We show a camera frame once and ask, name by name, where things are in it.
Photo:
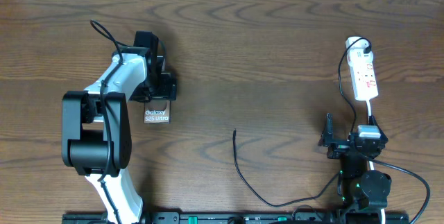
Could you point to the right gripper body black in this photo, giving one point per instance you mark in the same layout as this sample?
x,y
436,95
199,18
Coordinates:
x,y
338,149

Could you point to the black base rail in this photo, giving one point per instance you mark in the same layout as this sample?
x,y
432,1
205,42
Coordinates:
x,y
257,218

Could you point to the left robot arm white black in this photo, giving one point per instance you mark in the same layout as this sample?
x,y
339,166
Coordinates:
x,y
96,138

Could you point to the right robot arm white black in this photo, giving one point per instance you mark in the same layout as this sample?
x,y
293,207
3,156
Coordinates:
x,y
364,190

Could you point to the white power strip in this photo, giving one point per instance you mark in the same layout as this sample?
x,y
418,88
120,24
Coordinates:
x,y
360,61

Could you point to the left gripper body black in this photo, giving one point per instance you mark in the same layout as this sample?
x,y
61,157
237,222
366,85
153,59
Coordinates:
x,y
157,89

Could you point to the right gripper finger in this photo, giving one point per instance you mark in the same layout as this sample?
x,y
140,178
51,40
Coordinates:
x,y
373,122
328,133

